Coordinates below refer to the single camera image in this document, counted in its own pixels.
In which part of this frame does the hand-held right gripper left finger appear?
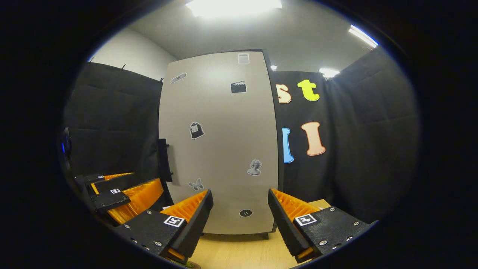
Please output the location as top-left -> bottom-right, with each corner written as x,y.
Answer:
114,189 -> 214,264

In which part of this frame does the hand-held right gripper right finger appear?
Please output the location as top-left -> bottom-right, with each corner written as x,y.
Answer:
268,188 -> 378,264

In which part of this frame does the black door handle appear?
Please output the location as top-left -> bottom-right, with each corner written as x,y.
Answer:
157,138 -> 174,183

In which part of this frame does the dark grey cabinet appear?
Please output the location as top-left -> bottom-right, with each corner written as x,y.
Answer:
159,49 -> 285,240

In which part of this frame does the grey cabinet door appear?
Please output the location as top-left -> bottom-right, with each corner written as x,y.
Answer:
159,52 -> 279,235

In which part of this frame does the black backdrop cloth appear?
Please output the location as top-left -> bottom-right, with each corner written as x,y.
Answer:
63,49 -> 422,225

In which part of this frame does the long ceiling light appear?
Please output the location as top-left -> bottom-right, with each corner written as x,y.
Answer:
348,24 -> 379,48

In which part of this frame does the large ceiling light panel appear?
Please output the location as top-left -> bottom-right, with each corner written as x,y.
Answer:
185,0 -> 283,18

